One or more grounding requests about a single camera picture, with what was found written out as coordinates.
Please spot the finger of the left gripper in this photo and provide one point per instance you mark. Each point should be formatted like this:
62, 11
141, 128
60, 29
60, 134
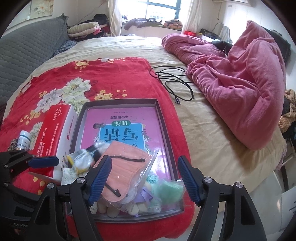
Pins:
15, 162

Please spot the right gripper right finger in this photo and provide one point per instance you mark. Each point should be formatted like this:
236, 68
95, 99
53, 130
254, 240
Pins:
241, 220

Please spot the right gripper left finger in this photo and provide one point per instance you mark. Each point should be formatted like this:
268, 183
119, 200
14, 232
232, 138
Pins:
48, 221

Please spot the leopard print scrunchie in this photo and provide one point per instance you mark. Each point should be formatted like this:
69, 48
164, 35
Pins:
13, 145

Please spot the pink mask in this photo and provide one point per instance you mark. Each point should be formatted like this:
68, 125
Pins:
130, 167

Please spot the white supplement bottle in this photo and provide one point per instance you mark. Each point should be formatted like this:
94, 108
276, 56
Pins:
24, 141

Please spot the red white cardboard box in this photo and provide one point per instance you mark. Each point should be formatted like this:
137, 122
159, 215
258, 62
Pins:
54, 139

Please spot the white floral scrunchie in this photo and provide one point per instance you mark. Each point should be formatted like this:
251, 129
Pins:
69, 176

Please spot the small packet with yellow label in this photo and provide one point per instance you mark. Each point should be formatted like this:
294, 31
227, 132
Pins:
84, 159

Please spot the beige bed sheet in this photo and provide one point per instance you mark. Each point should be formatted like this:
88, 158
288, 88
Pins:
212, 146

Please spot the green item in clear bag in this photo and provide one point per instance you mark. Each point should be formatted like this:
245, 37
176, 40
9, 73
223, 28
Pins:
169, 191

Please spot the red floral blanket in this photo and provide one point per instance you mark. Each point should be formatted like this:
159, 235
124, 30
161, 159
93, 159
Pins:
83, 81

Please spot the grey quilted sofa cushion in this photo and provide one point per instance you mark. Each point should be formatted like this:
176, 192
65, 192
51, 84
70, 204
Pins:
26, 48

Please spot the grey tray with pink book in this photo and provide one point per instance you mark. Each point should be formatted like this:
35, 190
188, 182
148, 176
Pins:
140, 123

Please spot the pink fleece blanket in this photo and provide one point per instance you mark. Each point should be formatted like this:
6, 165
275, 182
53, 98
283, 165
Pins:
245, 86

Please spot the stack of folded clothes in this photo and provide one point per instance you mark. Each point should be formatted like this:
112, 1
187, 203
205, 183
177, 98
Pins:
97, 27

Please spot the small red box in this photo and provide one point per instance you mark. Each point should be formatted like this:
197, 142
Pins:
190, 33

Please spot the clothes pile on windowsill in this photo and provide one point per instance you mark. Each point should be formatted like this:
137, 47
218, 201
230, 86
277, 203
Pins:
152, 22

